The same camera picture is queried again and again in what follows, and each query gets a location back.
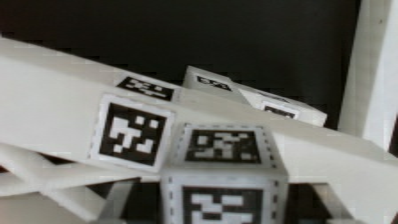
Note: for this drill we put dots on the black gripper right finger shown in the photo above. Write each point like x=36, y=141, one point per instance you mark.
x=342, y=216

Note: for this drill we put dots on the white chair back frame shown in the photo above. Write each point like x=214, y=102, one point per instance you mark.
x=92, y=122

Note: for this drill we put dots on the white chair leg cube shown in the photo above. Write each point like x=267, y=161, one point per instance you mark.
x=225, y=178

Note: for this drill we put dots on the white U-shaped fence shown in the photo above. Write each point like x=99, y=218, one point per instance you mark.
x=371, y=101

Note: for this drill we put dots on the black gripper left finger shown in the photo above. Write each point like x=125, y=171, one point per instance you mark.
x=116, y=203

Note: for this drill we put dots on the white chair leg block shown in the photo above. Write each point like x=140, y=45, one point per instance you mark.
x=216, y=84

